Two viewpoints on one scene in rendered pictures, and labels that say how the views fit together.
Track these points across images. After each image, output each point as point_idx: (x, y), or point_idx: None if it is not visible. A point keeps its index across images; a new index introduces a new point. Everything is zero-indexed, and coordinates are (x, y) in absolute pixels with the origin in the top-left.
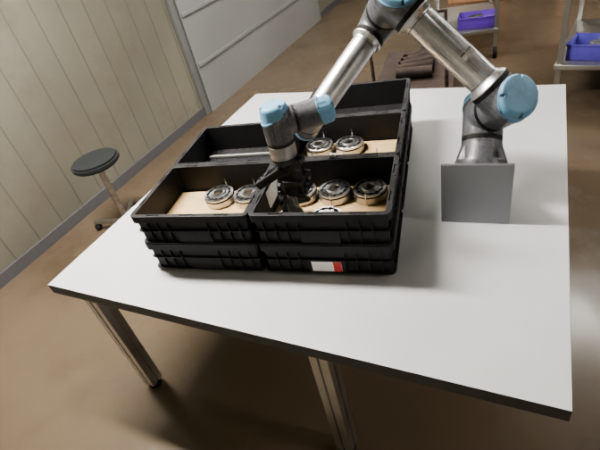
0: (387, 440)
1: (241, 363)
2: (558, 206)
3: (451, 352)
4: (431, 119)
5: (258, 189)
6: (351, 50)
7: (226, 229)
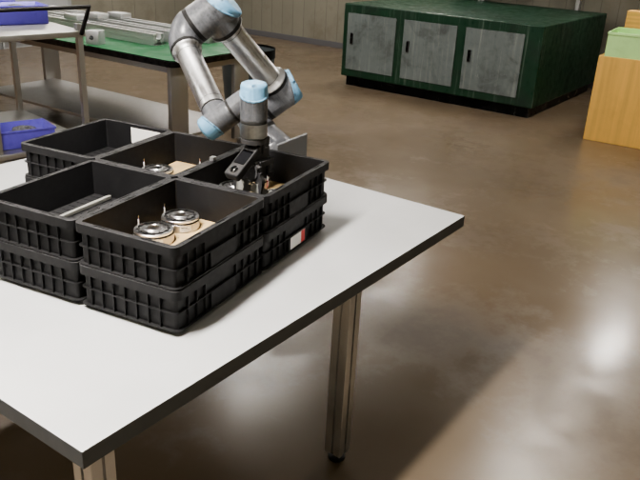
0: None
1: None
2: None
3: (410, 230)
4: None
5: (224, 189)
6: (199, 55)
7: (246, 226)
